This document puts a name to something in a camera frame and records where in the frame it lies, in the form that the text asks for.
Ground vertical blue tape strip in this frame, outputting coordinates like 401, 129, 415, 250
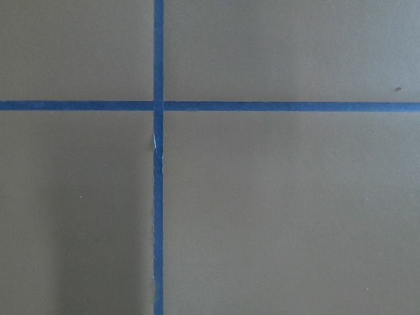
154, 0, 164, 314

